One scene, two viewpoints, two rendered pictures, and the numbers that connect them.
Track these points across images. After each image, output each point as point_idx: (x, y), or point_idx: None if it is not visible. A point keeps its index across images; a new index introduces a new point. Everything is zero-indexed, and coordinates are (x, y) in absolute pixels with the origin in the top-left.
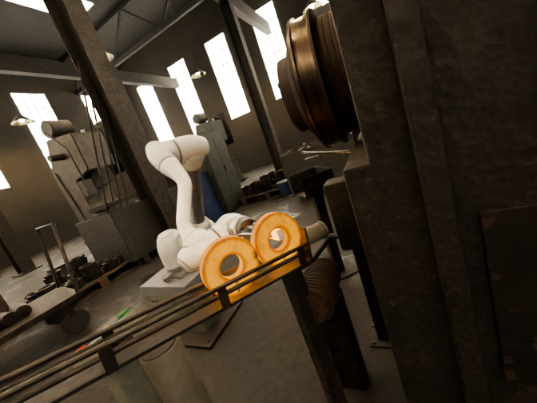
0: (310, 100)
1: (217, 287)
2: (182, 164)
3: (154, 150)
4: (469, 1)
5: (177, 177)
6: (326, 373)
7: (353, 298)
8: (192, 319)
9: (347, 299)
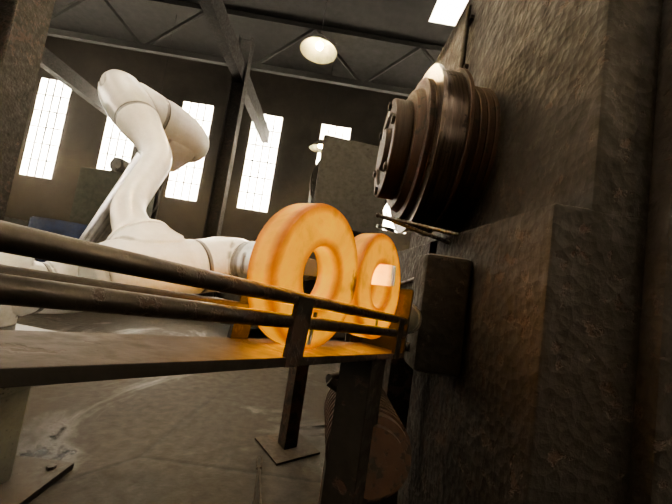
0: (445, 144)
1: (300, 294)
2: None
3: (128, 82)
4: None
5: (152, 140)
6: None
7: (311, 498)
8: (195, 351)
9: (300, 498)
